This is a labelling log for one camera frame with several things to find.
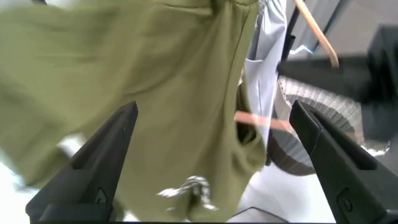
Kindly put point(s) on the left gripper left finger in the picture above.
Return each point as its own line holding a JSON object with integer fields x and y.
{"x": 87, "y": 177}

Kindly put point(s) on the white laundry basket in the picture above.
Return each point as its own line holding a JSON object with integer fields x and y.
{"x": 326, "y": 102}

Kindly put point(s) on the pale grey shorts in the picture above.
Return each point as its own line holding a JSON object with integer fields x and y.
{"x": 264, "y": 62}

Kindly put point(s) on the green garment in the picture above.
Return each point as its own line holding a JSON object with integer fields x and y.
{"x": 155, "y": 77}

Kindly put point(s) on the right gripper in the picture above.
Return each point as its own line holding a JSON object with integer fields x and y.
{"x": 384, "y": 81}

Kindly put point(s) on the pink clothes hanger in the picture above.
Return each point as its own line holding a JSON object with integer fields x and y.
{"x": 320, "y": 34}

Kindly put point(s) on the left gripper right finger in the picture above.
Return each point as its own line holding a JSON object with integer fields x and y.
{"x": 357, "y": 186}

